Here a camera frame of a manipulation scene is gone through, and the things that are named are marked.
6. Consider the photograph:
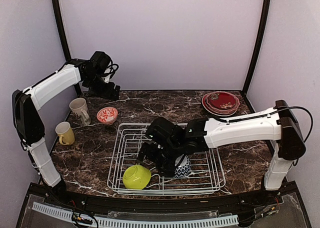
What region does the white wire dish rack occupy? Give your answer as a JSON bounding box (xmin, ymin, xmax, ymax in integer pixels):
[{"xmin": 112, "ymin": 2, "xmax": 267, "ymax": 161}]
[{"xmin": 107, "ymin": 123, "xmax": 226, "ymax": 196}]

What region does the white patterned tall mug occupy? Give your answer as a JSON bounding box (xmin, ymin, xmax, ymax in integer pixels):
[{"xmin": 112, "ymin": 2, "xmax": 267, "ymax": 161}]
[{"xmin": 69, "ymin": 97, "xmax": 91, "ymax": 126}]

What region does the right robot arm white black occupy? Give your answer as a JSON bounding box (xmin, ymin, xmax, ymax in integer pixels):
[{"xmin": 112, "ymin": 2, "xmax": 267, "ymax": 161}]
[{"xmin": 137, "ymin": 100, "xmax": 306, "ymax": 205}]

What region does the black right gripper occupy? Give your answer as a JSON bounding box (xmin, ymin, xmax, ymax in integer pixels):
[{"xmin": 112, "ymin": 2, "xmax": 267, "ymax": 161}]
[{"xmin": 135, "ymin": 140, "xmax": 183, "ymax": 178}]

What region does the black front rail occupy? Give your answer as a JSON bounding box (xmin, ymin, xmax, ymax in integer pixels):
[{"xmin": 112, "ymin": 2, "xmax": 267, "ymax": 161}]
[{"xmin": 44, "ymin": 181, "xmax": 301, "ymax": 221}]

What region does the light green plate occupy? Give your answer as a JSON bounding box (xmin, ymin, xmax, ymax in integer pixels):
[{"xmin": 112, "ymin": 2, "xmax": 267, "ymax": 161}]
[{"xmin": 201, "ymin": 94, "xmax": 240, "ymax": 117}]

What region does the black frame post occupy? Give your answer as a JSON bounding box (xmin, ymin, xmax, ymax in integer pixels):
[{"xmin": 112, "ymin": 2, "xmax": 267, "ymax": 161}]
[
  {"xmin": 49, "ymin": 0, "xmax": 82, "ymax": 94},
  {"xmin": 241, "ymin": 0, "xmax": 273, "ymax": 94}
]

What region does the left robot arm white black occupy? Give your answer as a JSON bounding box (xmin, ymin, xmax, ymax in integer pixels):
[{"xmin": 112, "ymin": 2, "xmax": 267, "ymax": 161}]
[{"xmin": 12, "ymin": 51, "xmax": 120, "ymax": 206}]

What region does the white red patterned bowl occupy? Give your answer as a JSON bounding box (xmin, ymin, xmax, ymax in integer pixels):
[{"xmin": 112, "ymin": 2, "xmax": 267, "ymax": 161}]
[{"xmin": 96, "ymin": 107, "xmax": 119, "ymax": 125}]

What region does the left black frame post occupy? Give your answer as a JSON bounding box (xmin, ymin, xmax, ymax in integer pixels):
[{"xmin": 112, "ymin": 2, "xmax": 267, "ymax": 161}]
[{"xmin": 49, "ymin": 0, "xmax": 82, "ymax": 94}]

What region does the lime green bowl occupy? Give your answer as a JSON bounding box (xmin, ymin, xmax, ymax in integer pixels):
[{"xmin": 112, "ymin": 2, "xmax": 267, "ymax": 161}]
[{"xmin": 122, "ymin": 164, "xmax": 152, "ymax": 190}]

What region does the right black frame post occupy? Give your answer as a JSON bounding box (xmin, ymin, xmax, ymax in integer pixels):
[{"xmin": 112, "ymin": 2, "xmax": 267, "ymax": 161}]
[{"xmin": 241, "ymin": 0, "xmax": 273, "ymax": 94}]

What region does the yellow mug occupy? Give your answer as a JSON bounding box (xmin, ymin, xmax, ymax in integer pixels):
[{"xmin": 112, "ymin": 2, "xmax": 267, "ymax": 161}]
[{"xmin": 55, "ymin": 121, "xmax": 75, "ymax": 146}]

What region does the white slotted cable duct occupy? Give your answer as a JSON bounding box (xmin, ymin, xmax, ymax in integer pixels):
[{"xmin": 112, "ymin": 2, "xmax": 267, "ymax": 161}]
[{"xmin": 31, "ymin": 202, "xmax": 239, "ymax": 228}]

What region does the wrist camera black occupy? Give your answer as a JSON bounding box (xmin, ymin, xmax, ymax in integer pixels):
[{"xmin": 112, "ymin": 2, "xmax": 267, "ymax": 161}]
[
  {"xmin": 145, "ymin": 117, "xmax": 185, "ymax": 148},
  {"xmin": 90, "ymin": 51, "xmax": 112, "ymax": 74}
]

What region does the blue white zigzag bowl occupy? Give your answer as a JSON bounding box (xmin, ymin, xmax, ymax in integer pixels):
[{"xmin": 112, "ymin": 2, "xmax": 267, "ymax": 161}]
[{"xmin": 174, "ymin": 154, "xmax": 191, "ymax": 178}]

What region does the red floral plate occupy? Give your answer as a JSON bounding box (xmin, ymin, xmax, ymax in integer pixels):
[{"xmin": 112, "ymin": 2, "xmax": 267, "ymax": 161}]
[{"xmin": 206, "ymin": 91, "xmax": 237, "ymax": 110}]

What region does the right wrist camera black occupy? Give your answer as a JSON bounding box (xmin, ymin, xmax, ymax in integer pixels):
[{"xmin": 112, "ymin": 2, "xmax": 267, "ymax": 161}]
[{"xmin": 145, "ymin": 117, "xmax": 185, "ymax": 148}]

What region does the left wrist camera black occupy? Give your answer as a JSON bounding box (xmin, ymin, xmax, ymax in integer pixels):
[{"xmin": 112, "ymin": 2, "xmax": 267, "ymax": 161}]
[{"xmin": 90, "ymin": 51, "xmax": 112, "ymax": 74}]

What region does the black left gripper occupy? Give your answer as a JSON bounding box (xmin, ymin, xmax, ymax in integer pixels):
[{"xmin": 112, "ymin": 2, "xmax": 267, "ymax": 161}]
[{"xmin": 84, "ymin": 72, "xmax": 120, "ymax": 101}]

